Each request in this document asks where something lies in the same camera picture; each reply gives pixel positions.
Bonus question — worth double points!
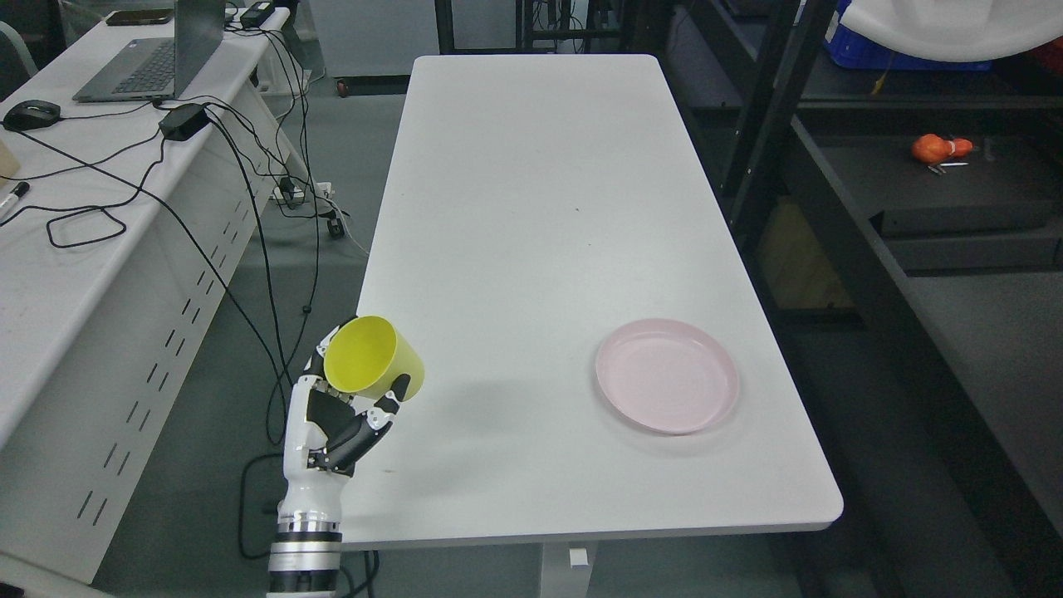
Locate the orange toy on shelf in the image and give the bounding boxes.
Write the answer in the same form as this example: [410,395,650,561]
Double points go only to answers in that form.
[910,134,973,165]

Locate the white side desk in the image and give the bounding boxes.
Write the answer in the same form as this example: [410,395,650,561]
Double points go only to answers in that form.
[1,24,273,597]

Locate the grey laptop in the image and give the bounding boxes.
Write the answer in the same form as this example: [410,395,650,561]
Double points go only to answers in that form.
[72,1,227,103]

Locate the black computer mouse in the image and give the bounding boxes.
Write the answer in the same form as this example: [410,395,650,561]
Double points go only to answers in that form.
[2,100,63,132]

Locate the white cloth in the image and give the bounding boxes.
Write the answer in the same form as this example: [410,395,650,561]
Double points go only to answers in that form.
[840,1,1062,63]

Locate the black metal shelf rack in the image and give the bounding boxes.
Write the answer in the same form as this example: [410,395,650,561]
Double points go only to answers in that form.
[646,1,1062,597]

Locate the pink plastic plate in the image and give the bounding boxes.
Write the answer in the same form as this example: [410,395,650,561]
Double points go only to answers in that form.
[595,318,740,435]

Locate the black power adapter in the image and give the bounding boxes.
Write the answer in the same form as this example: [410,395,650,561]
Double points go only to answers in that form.
[238,1,276,30]
[159,103,210,141]

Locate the black marker pen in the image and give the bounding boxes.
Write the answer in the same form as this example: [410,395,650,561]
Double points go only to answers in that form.
[0,181,31,219]

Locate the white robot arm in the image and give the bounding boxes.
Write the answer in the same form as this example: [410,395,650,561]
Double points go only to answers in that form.
[266,520,342,597]

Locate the yellow plastic cup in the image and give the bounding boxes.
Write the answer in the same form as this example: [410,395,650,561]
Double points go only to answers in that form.
[324,317,424,399]

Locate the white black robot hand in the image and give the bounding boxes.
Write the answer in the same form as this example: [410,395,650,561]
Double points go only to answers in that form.
[277,317,409,525]

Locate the white power strip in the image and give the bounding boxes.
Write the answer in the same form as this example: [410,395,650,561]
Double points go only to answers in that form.
[270,178,334,208]

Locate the blue plastic crate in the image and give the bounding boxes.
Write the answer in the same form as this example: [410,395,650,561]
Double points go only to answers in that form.
[823,1,993,72]

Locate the white table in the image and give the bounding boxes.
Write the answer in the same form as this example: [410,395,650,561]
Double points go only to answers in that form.
[342,54,844,549]

